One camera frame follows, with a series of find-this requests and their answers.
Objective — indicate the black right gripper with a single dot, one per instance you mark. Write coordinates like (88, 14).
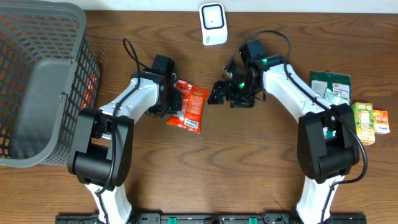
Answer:
(219, 88)

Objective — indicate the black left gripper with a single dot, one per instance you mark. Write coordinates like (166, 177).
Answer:
(176, 97)

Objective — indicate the red snack packet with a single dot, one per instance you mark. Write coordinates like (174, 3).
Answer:
(193, 100)

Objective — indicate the white teal wipes packet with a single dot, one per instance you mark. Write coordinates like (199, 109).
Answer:
(335, 99)

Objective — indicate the green white 3M packet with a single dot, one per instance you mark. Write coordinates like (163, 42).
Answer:
(339, 84)

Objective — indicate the green snack box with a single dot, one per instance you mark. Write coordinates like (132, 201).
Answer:
(364, 121)

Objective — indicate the small orange candy box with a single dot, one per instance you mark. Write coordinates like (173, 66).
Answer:
(381, 122)

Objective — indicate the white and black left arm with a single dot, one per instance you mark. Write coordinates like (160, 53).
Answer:
(101, 151)

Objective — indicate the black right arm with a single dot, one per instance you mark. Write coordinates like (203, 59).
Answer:
(327, 144)

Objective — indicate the grey plastic mesh basket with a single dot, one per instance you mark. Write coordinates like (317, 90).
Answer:
(48, 74)

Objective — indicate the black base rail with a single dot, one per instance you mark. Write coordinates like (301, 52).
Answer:
(267, 218)

